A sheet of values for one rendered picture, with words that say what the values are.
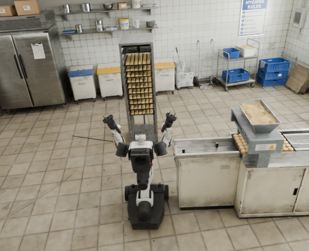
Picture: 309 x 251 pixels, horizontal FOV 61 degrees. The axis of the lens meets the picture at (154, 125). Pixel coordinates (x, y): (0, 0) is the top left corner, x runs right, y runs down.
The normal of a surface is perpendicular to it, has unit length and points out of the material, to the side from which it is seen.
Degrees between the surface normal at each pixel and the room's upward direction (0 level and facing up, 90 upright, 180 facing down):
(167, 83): 94
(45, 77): 90
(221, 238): 0
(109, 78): 92
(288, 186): 90
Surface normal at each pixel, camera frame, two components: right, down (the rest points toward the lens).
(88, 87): 0.20, 0.51
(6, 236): -0.05, -0.86
